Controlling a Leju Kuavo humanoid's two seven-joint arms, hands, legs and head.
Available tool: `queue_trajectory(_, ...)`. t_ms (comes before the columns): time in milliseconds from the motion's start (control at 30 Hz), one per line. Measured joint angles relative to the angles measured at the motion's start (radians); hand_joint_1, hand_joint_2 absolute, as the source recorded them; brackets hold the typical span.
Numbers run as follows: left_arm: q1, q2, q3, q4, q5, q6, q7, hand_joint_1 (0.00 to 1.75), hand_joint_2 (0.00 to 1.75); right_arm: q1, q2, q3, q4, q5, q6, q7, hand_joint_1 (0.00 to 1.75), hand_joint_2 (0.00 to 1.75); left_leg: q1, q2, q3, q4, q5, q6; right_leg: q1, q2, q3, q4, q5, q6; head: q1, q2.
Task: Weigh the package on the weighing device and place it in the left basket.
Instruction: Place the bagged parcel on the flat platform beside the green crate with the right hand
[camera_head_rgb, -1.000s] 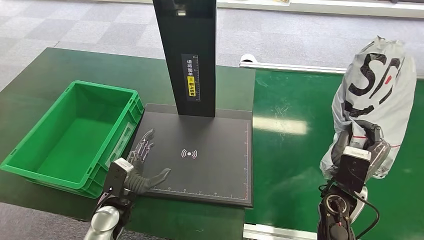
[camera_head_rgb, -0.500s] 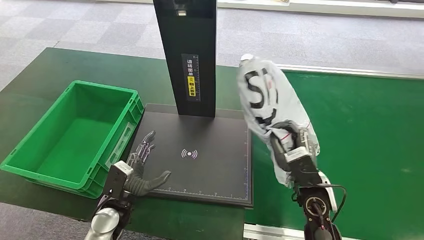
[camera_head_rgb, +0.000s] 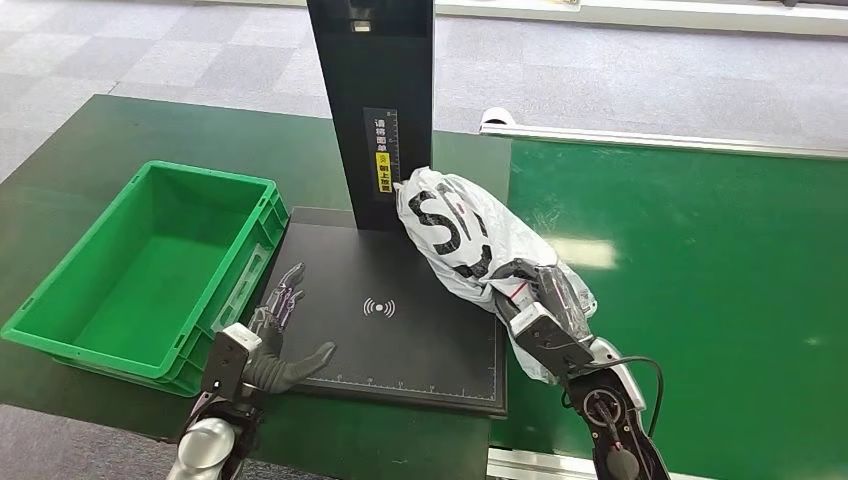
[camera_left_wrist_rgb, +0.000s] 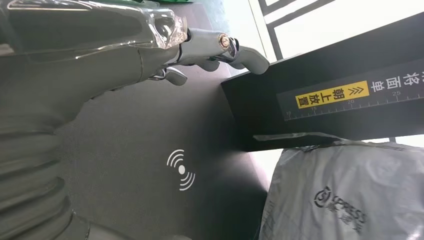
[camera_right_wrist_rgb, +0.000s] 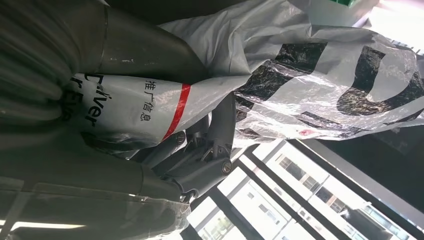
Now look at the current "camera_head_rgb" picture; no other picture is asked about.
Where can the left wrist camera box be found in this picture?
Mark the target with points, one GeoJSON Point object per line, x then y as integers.
{"type": "Point", "coordinates": [225, 361]}

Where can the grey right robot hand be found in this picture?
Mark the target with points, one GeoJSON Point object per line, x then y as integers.
{"type": "Point", "coordinates": [560, 295]}

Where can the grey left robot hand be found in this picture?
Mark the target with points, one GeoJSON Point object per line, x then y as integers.
{"type": "Point", "coordinates": [301, 363]}

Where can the short silver conveyor rail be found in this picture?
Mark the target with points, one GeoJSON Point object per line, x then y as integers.
{"type": "Point", "coordinates": [543, 465]}

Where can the long silver conveyor rail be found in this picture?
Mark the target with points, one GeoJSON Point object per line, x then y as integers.
{"type": "Point", "coordinates": [662, 139]}

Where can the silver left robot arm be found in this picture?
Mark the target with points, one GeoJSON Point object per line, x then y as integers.
{"type": "Point", "coordinates": [205, 444]}

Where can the black weighing scanner device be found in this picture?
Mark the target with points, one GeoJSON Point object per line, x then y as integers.
{"type": "Point", "coordinates": [397, 344]}

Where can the white plastic courier package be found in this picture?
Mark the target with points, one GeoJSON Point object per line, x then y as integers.
{"type": "Point", "coordinates": [464, 232]}

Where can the white conveyor roller cap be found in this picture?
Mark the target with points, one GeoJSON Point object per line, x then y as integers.
{"type": "Point", "coordinates": [497, 116]}

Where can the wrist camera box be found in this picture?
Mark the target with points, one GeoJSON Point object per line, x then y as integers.
{"type": "Point", "coordinates": [550, 344]}
{"type": "Point", "coordinates": [225, 361]}

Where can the green plastic crate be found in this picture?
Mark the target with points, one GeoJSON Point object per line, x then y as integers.
{"type": "Point", "coordinates": [152, 285]}

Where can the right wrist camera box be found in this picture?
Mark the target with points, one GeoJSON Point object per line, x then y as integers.
{"type": "Point", "coordinates": [550, 344]}

